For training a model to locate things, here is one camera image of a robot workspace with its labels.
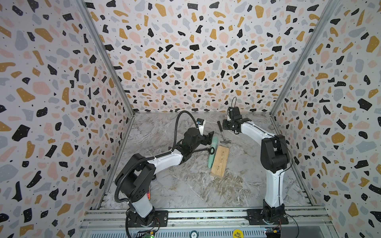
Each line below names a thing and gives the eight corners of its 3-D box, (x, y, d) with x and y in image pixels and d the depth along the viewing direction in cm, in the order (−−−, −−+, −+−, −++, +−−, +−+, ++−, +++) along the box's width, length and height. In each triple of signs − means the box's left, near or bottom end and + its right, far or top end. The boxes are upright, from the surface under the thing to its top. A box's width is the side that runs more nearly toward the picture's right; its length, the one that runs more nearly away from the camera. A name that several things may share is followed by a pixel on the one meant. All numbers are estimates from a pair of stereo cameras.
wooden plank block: (209, 175, 90) (210, 172, 87) (216, 148, 103) (217, 145, 100) (224, 179, 89) (225, 177, 86) (229, 151, 102) (230, 148, 98)
